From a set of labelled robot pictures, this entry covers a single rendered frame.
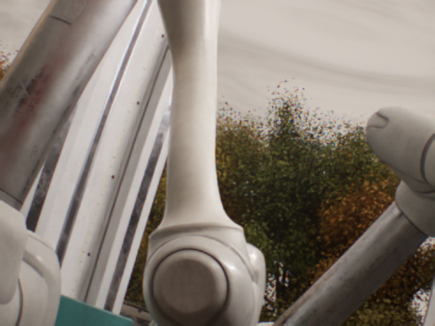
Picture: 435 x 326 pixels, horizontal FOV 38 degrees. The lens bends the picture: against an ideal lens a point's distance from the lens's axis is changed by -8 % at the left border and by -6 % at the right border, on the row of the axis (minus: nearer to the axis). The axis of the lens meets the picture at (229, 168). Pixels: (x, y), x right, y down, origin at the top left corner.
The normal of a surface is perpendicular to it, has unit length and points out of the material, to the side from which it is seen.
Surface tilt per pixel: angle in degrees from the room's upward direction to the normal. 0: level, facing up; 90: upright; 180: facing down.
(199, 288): 98
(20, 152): 97
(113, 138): 90
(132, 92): 90
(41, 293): 76
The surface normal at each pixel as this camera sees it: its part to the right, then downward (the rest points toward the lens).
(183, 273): -0.07, -0.16
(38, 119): 0.64, 0.09
